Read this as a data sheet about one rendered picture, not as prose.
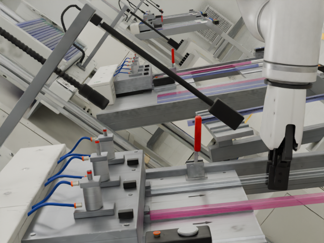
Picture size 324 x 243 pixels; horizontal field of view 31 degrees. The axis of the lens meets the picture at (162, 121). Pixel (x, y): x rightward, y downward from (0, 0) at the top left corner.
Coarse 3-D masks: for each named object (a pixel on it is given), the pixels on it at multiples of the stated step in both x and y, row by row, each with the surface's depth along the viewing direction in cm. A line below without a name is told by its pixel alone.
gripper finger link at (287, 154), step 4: (288, 124) 89; (292, 124) 89; (288, 128) 88; (292, 128) 88; (288, 132) 88; (292, 132) 88; (284, 136) 89; (288, 136) 88; (292, 136) 88; (284, 140) 89; (288, 140) 88; (292, 140) 88; (284, 144) 88; (288, 144) 88; (292, 144) 88; (284, 148) 88; (288, 148) 88; (292, 148) 88; (284, 152) 88; (288, 152) 88; (292, 152) 88; (284, 156) 88; (288, 156) 88; (292, 156) 88; (284, 160) 89; (288, 160) 88
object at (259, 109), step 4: (308, 96) 125; (312, 96) 125; (316, 96) 124; (320, 96) 125; (308, 100) 125; (312, 100) 125; (316, 100) 125; (248, 108) 125; (252, 108) 124; (256, 108) 124; (260, 108) 124; (240, 112) 124; (244, 112) 124; (248, 112) 124; (252, 112) 124; (256, 112) 124; (208, 116) 125; (212, 116) 124; (192, 120) 124; (204, 120) 124; (208, 120) 124; (212, 120) 124; (188, 124) 124; (192, 124) 124
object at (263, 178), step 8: (312, 168) 95; (320, 168) 95; (240, 176) 95; (248, 176) 95; (256, 176) 94; (264, 176) 94; (296, 176) 94; (304, 176) 94; (312, 176) 94; (168, 184) 95; (176, 184) 95; (184, 184) 94; (192, 184) 94; (200, 184) 94; (208, 184) 94; (216, 184) 94; (224, 184) 94; (232, 184) 94; (240, 184) 94; (152, 192) 94; (160, 192) 94
